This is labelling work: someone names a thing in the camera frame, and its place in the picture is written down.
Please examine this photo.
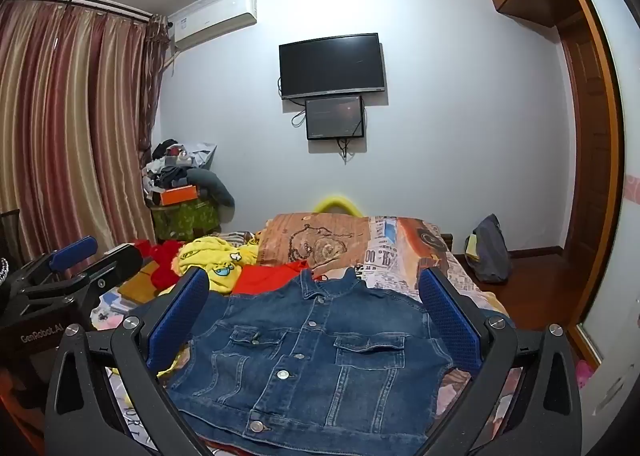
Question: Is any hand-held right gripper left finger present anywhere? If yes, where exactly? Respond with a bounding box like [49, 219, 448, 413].
[45, 267, 211, 456]

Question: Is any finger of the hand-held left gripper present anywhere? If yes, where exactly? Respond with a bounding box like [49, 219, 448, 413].
[10, 236, 99, 287]
[20, 244, 144, 309]

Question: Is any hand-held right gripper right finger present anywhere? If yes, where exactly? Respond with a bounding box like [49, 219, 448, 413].
[417, 266, 583, 456]

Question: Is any blue denim jacket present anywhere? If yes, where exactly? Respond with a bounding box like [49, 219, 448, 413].
[167, 268, 513, 442]

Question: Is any brown folded cloth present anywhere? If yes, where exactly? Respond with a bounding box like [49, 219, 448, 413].
[117, 261, 173, 304]

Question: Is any red fluffy cloth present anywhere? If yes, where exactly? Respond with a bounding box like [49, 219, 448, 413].
[132, 238, 183, 291]

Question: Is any yellow cartoon print pajamas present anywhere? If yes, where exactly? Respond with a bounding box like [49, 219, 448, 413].
[172, 231, 263, 294]

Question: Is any green patterned cloth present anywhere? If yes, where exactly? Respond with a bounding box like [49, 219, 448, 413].
[150, 201, 222, 243]

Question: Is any grey bag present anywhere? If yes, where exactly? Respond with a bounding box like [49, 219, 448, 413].
[464, 214, 512, 284]

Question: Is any orange box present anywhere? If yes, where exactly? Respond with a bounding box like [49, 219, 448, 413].
[159, 184, 201, 207]

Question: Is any red garment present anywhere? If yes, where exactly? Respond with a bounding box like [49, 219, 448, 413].
[232, 260, 313, 295]

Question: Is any printed bedsheet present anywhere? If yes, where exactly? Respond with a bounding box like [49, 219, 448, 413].
[90, 212, 526, 456]

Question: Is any pile of clutter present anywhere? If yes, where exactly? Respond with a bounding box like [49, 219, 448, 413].
[141, 138, 218, 197]

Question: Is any striped red and gold curtain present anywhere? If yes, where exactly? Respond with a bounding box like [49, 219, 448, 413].
[0, 0, 168, 257]

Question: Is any grey pillow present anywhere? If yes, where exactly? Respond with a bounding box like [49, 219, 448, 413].
[187, 168, 237, 219]

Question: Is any pink item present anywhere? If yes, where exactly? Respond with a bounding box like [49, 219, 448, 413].
[575, 358, 596, 389]

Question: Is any yellow hoop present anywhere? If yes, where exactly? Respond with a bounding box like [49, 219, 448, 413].
[314, 194, 368, 215]

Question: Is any brown wooden door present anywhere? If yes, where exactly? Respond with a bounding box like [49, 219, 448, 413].
[550, 0, 626, 337]

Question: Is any white air conditioner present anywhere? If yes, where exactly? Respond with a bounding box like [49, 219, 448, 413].
[167, 0, 258, 52]

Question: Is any small black wall monitor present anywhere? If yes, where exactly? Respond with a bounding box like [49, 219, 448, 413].
[305, 94, 366, 141]

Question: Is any curtain rail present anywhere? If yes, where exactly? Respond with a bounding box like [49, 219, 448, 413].
[5, 0, 153, 19]

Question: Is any black wall television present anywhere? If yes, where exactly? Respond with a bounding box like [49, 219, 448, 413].
[278, 32, 387, 100]

